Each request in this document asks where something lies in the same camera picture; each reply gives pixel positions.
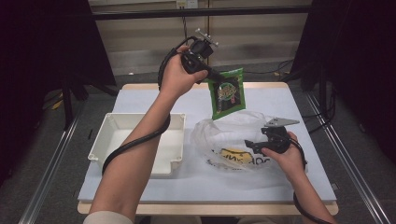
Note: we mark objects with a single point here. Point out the black horizontal bar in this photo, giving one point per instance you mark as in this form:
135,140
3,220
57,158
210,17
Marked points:
249,11

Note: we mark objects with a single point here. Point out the green snack packet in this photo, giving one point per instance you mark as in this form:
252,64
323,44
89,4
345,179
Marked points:
227,96

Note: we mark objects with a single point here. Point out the black stand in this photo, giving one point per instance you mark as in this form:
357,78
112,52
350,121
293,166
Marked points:
67,105

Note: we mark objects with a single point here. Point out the person's left hand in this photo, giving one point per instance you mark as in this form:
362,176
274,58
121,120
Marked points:
174,77

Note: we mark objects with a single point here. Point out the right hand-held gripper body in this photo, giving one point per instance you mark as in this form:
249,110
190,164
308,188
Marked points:
278,140

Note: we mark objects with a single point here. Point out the clear plastic bag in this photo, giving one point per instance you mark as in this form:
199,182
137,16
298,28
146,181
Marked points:
211,140

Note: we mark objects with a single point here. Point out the white wall socket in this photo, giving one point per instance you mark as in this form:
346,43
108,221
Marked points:
186,3

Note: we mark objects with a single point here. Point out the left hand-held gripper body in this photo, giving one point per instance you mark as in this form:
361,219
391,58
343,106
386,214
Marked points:
196,59

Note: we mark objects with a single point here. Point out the yellow snack packet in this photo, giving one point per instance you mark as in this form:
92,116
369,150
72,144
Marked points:
236,156

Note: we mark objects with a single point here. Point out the person's right hand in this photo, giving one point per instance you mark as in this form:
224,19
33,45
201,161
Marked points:
292,161

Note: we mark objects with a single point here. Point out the dark curtain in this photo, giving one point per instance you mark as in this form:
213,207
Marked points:
37,56
358,62

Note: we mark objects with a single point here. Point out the metal floor rail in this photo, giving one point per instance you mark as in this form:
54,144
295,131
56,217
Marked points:
355,174
49,174

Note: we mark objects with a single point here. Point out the white plastic box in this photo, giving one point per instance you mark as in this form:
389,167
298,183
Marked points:
174,146

